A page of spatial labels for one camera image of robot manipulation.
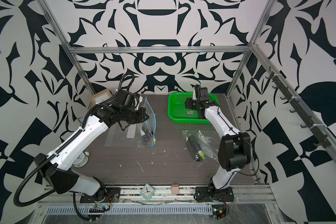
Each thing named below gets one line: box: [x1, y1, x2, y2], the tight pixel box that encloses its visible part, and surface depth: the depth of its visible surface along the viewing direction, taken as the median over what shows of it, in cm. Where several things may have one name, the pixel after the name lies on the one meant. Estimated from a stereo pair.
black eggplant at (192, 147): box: [185, 136, 200, 161], surface depth 87 cm
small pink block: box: [171, 183, 180, 195], surface depth 77 cm
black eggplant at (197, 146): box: [189, 134, 206, 161], surface depth 86 cm
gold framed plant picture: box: [89, 88, 113, 106], surface depth 101 cm
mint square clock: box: [140, 183, 156, 202], surface depth 75 cm
